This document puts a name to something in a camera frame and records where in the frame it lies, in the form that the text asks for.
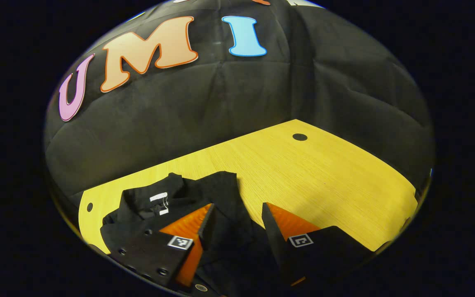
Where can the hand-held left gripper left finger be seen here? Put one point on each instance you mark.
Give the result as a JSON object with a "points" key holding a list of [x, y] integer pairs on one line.
{"points": [[206, 229]]}

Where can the black backdrop cloth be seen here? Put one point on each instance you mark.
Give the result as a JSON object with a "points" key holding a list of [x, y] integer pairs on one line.
{"points": [[221, 107]]}

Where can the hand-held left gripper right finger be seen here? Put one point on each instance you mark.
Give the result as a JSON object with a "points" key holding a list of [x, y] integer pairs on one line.
{"points": [[274, 243]]}

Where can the black button shirt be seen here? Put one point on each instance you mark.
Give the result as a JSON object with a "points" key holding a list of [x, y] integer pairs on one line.
{"points": [[221, 194]]}

